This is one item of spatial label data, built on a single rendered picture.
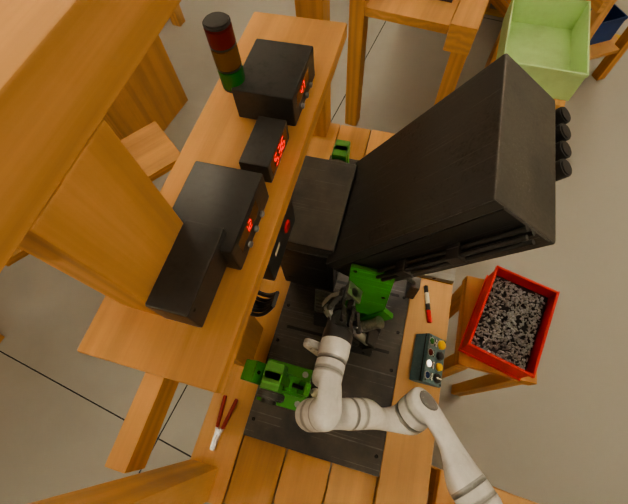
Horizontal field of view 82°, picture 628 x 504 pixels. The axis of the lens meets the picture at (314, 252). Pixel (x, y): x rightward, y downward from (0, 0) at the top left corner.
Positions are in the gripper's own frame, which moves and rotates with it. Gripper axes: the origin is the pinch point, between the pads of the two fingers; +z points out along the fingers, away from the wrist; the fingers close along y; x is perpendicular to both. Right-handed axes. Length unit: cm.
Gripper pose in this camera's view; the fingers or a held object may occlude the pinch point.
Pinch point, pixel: (348, 296)
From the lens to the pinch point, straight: 98.9
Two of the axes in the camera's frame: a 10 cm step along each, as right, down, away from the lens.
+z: 2.7, -7.4, 6.1
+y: -6.6, -6.0, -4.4
